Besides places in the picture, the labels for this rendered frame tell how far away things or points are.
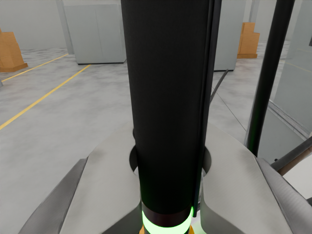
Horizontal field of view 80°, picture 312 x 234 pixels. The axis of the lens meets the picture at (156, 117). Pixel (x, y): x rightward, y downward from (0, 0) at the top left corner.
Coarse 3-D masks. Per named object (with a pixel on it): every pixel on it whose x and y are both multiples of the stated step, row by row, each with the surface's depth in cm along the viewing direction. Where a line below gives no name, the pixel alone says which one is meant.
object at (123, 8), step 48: (144, 0) 6; (192, 0) 6; (144, 48) 7; (192, 48) 7; (144, 96) 7; (192, 96) 8; (144, 144) 9; (192, 144) 9; (144, 192) 11; (192, 192) 11
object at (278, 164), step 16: (288, 0) 11; (288, 16) 11; (272, 32) 12; (272, 48) 12; (272, 64) 13; (272, 80) 13; (256, 96) 14; (256, 112) 15; (256, 128) 15; (256, 144) 16; (304, 144) 26; (288, 160) 24
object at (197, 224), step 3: (195, 222) 18; (198, 222) 18; (192, 225) 18; (195, 225) 18; (198, 225) 17; (195, 228) 17; (198, 228) 17; (201, 228) 17; (195, 231) 17; (198, 231) 17; (201, 231) 17
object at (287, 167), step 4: (308, 148) 27; (304, 152) 27; (308, 152) 27; (300, 156) 26; (304, 156) 26; (292, 160) 25; (296, 160) 25; (300, 160) 26; (288, 164) 25; (292, 164) 25; (296, 164) 25; (284, 168) 24; (288, 168) 24; (280, 172) 23; (284, 172) 24
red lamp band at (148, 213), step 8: (192, 200) 12; (144, 208) 11; (184, 208) 11; (152, 216) 11; (160, 216) 11; (168, 216) 11; (176, 216) 11; (184, 216) 11; (160, 224) 11; (168, 224) 11; (176, 224) 11
